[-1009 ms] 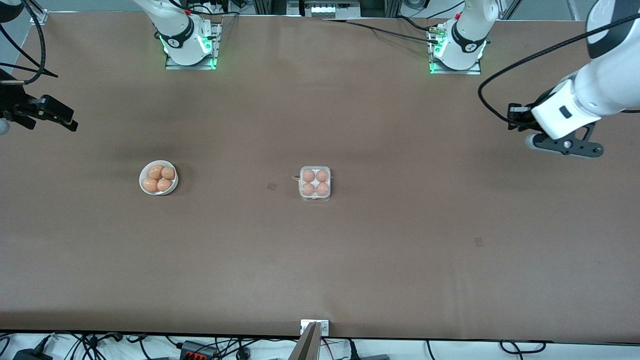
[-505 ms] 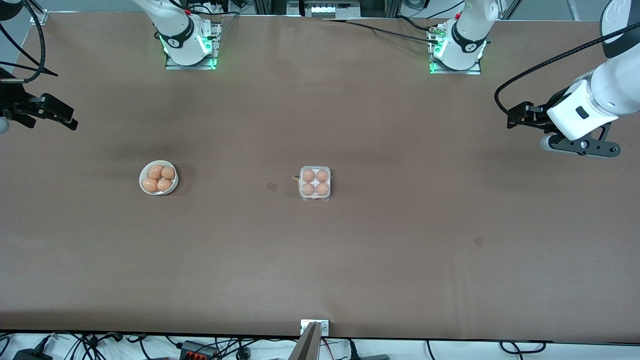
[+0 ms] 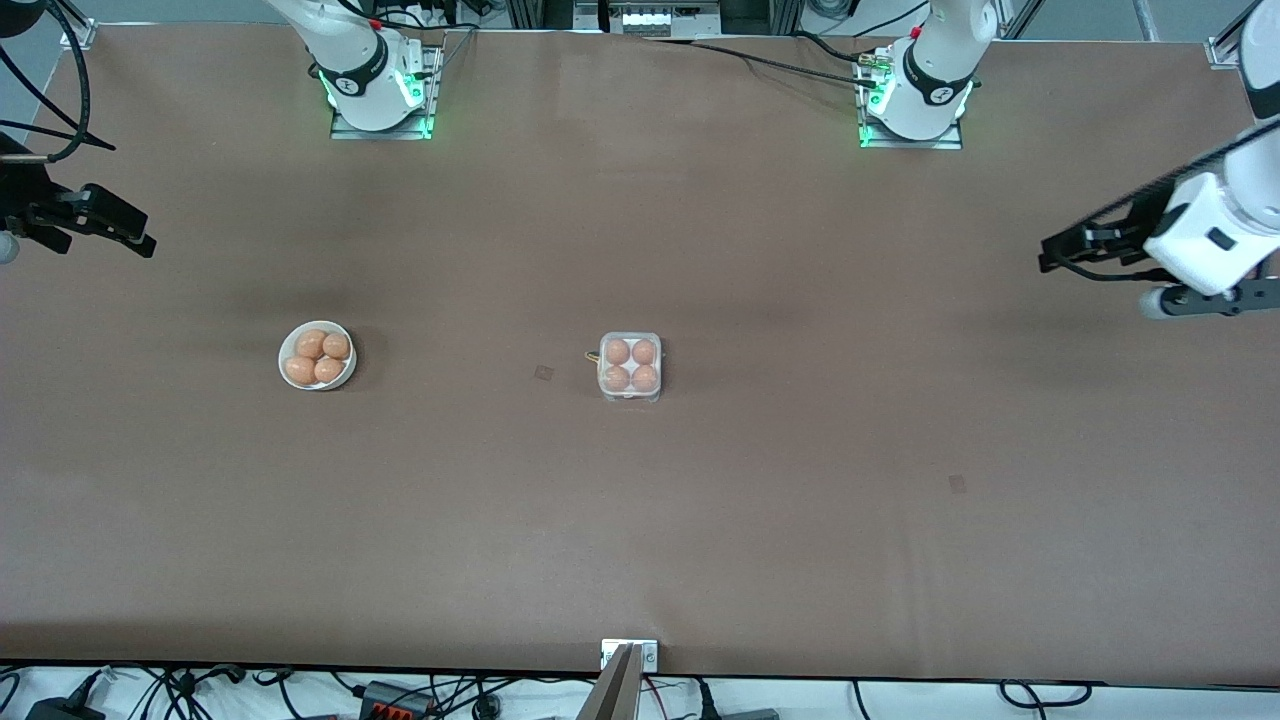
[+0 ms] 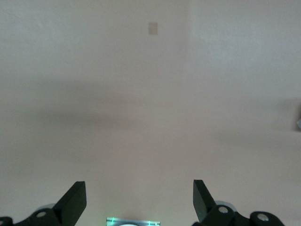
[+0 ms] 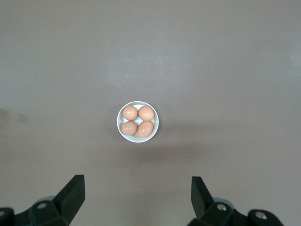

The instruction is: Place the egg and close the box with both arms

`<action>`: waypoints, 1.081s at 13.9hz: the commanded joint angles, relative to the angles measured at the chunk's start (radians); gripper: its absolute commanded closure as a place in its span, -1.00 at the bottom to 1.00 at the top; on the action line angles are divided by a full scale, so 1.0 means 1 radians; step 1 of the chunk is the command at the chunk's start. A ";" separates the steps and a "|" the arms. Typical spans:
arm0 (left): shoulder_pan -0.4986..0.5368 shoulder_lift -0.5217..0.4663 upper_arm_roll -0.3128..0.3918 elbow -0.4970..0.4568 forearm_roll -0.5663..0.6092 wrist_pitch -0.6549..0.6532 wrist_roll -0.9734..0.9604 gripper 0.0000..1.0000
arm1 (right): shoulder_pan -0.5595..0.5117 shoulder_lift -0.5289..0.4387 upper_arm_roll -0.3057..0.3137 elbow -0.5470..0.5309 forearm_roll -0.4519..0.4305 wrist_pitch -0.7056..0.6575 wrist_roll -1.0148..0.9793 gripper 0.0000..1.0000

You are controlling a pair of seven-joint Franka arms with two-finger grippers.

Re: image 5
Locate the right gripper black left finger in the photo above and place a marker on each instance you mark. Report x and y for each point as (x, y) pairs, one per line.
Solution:
(70, 197)

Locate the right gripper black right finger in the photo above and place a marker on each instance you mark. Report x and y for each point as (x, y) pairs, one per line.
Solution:
(202, 200)

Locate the brown egg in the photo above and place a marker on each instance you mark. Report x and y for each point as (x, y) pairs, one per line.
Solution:
(145, 129)
(146, 113)
(129, 127)
(130, 112)

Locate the white round bowl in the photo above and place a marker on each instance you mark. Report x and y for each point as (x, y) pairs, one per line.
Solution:
(137, 139)

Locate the small clear tape patch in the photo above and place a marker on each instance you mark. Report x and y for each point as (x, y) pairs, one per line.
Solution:
(22, 118)

